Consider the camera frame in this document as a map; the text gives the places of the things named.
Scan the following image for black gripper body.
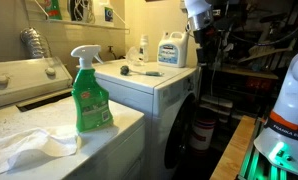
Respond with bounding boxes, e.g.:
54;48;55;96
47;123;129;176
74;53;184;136
192;27;220;51

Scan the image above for white and green brush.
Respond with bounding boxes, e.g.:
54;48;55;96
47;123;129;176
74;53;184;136
119;65;165;78

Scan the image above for white front-load washing machine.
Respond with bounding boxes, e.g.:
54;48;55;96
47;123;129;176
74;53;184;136
92;59;202;180

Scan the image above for large white detergent jug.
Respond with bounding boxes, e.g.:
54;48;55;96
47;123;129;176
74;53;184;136
156;31;189;69

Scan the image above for cluttered dark storage shelf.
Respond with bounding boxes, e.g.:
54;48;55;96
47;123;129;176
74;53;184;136
202;0;298;118

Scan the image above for white plastic storage boxes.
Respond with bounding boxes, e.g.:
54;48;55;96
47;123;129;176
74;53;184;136
199;94;234;117

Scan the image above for small clear plastic bottle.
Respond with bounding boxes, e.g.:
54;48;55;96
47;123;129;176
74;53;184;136
138;34;150;63

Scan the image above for clear plastic bag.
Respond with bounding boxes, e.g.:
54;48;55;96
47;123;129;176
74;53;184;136
125;45;144;66

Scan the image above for red and white bucket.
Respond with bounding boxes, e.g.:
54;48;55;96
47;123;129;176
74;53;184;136
189;117;217;156

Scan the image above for wooden table board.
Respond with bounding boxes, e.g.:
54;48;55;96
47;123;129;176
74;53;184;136
209;115;257;180

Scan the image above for white container with label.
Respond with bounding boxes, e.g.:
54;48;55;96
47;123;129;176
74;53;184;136
93;0;115;27

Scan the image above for green spray bottle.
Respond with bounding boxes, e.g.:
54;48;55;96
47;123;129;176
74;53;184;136
70;44;114;133

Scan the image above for green detergent box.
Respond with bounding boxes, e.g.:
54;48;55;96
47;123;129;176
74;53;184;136
44;0;63;21

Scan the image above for white dryer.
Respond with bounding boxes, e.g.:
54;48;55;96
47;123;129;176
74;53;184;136
0;56;147;180

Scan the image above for white cloth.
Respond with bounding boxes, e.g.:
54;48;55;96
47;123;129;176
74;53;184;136
0;128;81;178

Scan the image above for wall water valve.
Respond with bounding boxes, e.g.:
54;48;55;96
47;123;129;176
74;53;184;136
107;45;118;61

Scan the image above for white wire wall shelf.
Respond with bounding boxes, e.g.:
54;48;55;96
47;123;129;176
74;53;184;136
33;0;131;34

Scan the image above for coiled white cables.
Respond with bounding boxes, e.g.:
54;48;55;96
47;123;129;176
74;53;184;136
68;0;96;24

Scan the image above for silver flexible vent duct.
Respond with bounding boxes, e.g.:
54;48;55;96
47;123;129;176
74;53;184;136
20;27;53;60

